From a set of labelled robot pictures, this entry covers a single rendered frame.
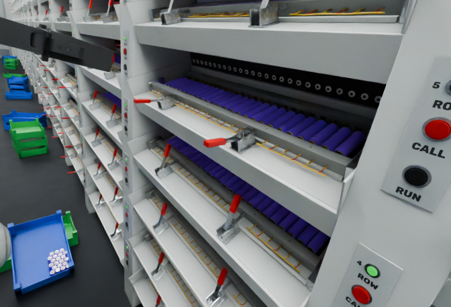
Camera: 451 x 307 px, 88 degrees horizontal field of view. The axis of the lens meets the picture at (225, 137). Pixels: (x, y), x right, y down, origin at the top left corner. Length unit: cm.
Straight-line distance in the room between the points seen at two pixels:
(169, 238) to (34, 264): 84
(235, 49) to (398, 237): 31
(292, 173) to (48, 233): 134
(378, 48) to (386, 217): 16
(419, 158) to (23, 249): 148
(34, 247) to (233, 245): 116
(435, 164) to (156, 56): 67
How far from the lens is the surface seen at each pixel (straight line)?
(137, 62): 73
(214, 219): 52
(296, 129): 40
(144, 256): 97
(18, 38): 32
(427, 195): 27
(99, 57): 36
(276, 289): 45
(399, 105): 26
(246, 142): 39
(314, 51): 30
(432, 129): 25
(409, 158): 26
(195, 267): 68
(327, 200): 32
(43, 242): 151
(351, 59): 28
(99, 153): 126
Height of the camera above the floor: 104
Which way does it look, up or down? 20 degrees down
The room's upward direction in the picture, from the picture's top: 8 degrees clockwise
